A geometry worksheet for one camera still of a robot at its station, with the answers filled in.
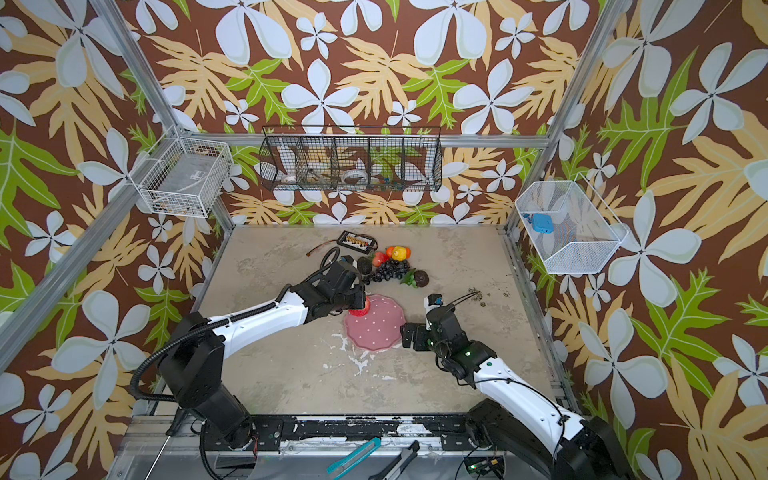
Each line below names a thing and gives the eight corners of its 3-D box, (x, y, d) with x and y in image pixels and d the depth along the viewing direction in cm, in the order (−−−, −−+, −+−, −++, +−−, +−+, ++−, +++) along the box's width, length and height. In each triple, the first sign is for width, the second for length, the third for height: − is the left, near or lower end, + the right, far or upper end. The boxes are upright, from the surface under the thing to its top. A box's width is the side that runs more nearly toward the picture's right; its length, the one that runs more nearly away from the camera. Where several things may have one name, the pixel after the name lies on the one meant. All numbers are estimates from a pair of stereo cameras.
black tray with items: (337, 244, 117) (336, 240, 116) (344, 233, 121) (344, 229, 119) (368, 254, 114) (368, 251, 112) (375, 243, 118) (375, 239, 116)
